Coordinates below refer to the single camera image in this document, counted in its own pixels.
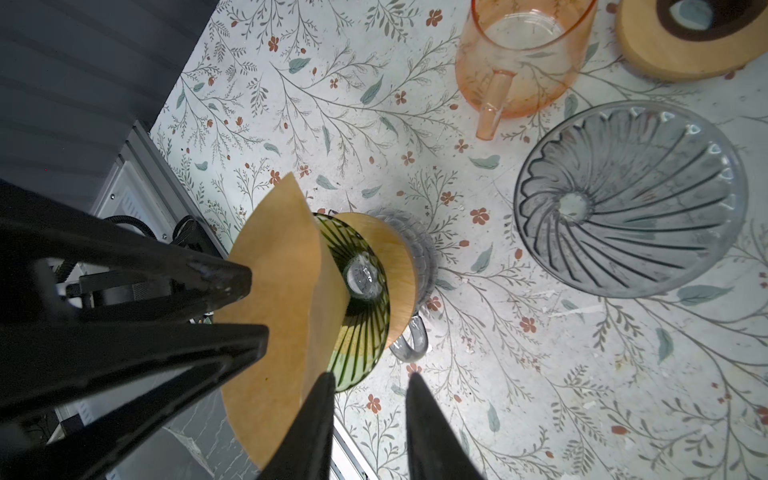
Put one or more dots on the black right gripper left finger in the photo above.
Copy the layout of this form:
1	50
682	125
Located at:
305	452

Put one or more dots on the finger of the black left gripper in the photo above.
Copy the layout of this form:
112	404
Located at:
35	229
48	365

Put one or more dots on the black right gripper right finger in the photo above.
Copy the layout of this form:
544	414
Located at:
433	450

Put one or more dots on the green glass dripper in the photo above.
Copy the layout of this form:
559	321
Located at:
365	327

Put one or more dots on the orange glass carafe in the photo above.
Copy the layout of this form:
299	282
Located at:
515	58

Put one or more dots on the grey glass carafe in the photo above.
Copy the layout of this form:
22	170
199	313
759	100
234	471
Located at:
413	344

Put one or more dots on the grey glass dripper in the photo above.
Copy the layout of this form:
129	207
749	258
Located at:
631	199

